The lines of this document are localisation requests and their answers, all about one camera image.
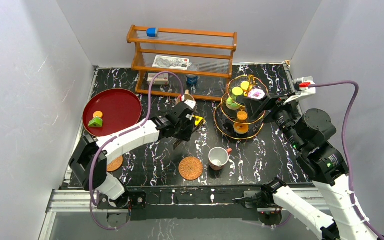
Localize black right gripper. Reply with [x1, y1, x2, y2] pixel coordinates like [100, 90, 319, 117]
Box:
[241, 92, 303, 151]

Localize pink frosted donut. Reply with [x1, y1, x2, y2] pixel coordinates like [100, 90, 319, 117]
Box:
[247, 88, 266, 100]

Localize orange round cookie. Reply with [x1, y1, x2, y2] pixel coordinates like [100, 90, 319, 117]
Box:
[240, 81, 251, 92]
[236, 110, 248, 121]

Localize black round cookie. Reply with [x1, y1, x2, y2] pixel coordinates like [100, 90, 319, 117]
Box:
[235, 95, 245, 106]

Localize yellow striped toy cake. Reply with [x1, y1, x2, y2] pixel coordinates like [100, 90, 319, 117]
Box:
[194, 115, 206, 127]

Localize green round cookie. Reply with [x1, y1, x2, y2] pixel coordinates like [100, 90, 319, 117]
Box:
[231, 86, 244, 96]

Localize three-tier glass gold stand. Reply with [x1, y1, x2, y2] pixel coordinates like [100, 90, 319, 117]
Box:
[213, 74, 269, 140]

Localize green frosted donut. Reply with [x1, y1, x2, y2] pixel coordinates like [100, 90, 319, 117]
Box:
[225, 97, 241, 111]

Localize orange white round cake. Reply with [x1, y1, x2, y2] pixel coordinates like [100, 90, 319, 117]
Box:
[233, 122, 249, 135]

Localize green triangular toy cake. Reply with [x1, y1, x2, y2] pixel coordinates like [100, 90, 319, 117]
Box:
[87, 117, 103, 128]

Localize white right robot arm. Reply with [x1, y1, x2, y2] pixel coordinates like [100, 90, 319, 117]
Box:
[242, 94, 384, 240]

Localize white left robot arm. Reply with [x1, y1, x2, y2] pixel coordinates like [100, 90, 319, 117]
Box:
[69, 100, 197, 208]

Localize beige ceramic pitcher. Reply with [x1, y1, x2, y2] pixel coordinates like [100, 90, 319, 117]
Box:
[176, 89, 196, 104]

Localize blue bottle cap jar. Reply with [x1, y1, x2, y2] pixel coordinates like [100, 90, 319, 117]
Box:
[186, 74, 199, 85]

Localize small white red box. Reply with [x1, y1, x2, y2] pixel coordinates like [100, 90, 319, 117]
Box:
[146, 73, 169, 86]

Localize centre woven rattan coaster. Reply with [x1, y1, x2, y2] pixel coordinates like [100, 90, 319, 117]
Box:
[178, 156, 204, 181]

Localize woven rattan coaster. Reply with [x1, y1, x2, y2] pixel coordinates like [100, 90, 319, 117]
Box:
[178, 156, 204, 181]
[106, 155, 124, 172]

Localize pink floral mug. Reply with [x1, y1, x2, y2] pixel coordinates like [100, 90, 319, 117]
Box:
[208, 147, 233, 171]

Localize wooden shelf rack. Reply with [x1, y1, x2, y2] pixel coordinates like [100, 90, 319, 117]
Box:
[126, 25, 238, 102]

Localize white plastic packet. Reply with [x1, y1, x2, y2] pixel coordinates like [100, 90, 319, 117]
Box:
[152, 55, 192, 71]

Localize red round tray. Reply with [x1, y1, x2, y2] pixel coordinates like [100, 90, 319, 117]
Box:
[82, 88, 142, 137]

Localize left woven rattan coaster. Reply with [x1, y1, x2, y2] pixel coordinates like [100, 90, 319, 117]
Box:
[106, 155, 124, 172]

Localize small orange macaron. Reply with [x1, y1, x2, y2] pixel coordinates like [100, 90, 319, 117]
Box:
[92, 111, 104, 119]

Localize blue white eraser block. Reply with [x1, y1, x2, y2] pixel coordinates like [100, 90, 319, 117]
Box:
[146, 27, 159, 38]

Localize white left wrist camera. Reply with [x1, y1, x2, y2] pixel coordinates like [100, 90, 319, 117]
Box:
[180, 100, 197, 113]

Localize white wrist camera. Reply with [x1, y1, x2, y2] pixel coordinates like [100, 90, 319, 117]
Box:
[283, 76, 316, 105]
[180, 100, 197, 113]

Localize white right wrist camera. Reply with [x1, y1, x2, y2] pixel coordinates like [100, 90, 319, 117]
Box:
[283, 76, 316, 105]

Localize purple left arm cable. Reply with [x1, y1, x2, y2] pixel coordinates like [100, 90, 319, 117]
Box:
[88, 71, 185, 232]

